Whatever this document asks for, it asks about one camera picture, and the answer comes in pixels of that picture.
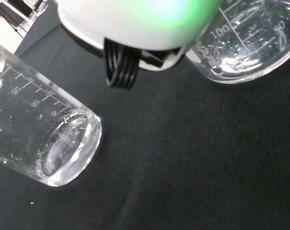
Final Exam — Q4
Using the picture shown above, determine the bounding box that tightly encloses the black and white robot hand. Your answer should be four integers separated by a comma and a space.
57, 0, 223, 91

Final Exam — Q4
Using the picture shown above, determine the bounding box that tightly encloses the black table cloth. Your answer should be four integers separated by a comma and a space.
0, 23, 290, 230

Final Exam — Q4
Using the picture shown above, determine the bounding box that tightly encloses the black and white frame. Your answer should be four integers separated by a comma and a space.
0, 0, 49, 39

